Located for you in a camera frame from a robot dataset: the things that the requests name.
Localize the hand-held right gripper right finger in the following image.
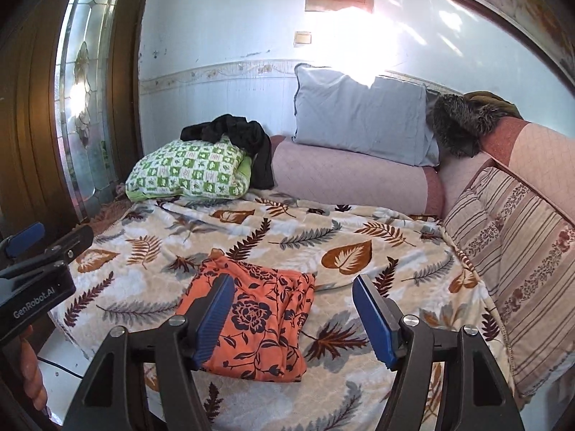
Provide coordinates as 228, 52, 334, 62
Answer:
351, 274, 526, 431

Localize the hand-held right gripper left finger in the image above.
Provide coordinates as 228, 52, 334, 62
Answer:
74, 274, 237, 431

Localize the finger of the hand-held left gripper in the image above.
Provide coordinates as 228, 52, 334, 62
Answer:
0, 225, 94, 280
0, 222, 46, 259

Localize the dark furry cloth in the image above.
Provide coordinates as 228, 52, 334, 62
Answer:
427, 94, 504, 159

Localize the person's left hand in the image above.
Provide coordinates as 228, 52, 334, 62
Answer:
18, 325, 49, 414

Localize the black garment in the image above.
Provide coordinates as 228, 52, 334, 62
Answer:
180, 114, 276, 190

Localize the leaf print fleece blanket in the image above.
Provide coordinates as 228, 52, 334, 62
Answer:
47, 189, 517, 431

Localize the olive cloth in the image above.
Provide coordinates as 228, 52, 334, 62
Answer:
463, 91, 524, 120

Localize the black cable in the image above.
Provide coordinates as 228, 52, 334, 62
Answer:
37, 356, 93, 380

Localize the pink quilted sofa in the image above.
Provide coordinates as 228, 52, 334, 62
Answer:
268, 117, 575, 409

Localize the large striped floral cushion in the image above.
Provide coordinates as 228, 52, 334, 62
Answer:
463, 166, 575, 398

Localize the light blue pillow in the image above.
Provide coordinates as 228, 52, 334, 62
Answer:
292, 64, 441, 167

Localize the small striped floral cushion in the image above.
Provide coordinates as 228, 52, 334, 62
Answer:
442, 186, 501, 274

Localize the green checked pillow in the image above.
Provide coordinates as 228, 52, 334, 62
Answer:
125, 139, 252, 202

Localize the orange floral shirt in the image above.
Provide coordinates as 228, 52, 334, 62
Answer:
175, 251, 316, 382

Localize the wooden door with stained glass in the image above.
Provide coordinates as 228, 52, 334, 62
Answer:
0, 0, 158, 243

